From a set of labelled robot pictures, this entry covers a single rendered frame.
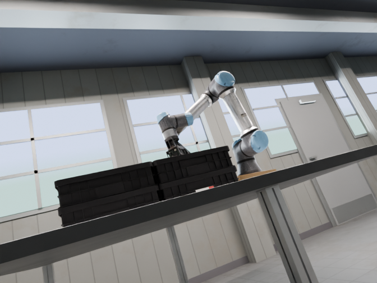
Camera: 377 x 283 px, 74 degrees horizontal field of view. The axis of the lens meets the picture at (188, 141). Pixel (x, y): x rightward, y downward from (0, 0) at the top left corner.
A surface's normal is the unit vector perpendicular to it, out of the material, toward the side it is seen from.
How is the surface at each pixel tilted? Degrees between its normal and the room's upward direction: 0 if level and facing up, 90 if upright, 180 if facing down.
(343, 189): 90
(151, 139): 90
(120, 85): 90
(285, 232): 90
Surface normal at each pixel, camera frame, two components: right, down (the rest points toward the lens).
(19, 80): 0.30, -0.39
